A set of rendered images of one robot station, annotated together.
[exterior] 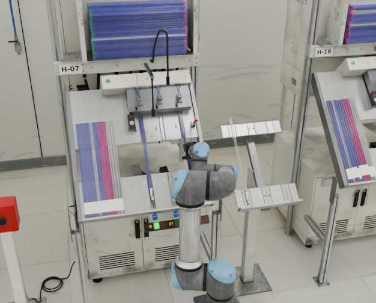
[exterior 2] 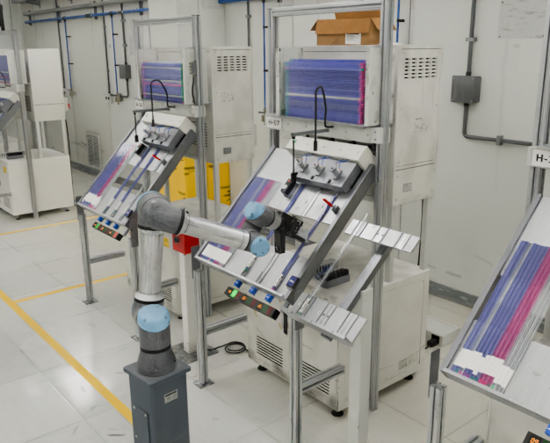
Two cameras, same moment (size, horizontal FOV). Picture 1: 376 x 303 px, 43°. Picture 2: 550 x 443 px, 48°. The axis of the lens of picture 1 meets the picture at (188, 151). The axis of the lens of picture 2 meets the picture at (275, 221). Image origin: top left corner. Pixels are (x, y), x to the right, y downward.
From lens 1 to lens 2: 2.49 m
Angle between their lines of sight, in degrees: 60
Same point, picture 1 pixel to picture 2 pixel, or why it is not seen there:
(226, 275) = (141, 317)
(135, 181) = not seen: hidden behind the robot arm
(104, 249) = (260, 329)
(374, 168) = (510, 374)
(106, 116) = (281, 177)
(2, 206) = not seen: hidden behind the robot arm
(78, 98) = (277, 155)
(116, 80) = (300, 142)
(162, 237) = (305, 347)
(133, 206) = (233, 265)
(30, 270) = (244, 333)
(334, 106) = (526, 251)
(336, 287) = not seen: outside the picture
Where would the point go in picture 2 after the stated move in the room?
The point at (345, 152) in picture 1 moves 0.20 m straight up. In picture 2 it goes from (484, 324) to (489, 265)
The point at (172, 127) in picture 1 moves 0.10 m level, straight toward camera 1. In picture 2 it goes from (319, 206) to (300, 208)
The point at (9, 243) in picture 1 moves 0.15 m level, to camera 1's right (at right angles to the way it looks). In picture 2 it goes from (183, 265) to (191, 273)
